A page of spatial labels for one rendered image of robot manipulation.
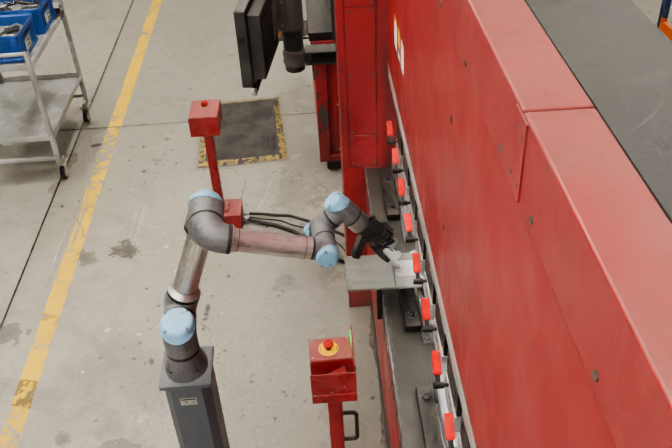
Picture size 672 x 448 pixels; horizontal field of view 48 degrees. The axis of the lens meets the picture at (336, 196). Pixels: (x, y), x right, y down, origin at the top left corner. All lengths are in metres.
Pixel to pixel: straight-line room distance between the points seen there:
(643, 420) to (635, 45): 0.68
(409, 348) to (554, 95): 1.67
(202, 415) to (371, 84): 1.50
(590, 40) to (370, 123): 2.18
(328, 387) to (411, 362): 0.31
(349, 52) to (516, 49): 2.02
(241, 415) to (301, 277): 0.96
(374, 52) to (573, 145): 2.27
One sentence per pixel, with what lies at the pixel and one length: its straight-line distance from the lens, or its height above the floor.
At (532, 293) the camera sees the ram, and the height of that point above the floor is 2.05.
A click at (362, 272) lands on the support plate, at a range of 2.74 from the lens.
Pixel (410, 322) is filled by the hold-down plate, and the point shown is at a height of 0.90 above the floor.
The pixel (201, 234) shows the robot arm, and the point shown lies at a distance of 2.40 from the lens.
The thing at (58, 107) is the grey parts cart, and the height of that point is 0.33.
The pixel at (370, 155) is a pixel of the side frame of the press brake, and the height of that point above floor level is 0.94.
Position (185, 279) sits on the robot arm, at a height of 1.09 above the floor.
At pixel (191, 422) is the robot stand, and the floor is 0.57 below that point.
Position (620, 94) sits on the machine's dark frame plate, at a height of 2.30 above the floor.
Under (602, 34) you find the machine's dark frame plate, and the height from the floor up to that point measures 2.30.
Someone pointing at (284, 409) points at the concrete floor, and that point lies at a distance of 3.62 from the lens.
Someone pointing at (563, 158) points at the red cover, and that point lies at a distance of 0.97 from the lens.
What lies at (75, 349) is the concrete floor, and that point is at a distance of 4.13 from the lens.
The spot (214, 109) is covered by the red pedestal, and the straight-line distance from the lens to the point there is 4.24.
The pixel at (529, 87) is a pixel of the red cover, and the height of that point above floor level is 2.30.
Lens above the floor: 2.82
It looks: 36 degrees down
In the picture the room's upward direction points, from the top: 3 degrees counter-clockwise
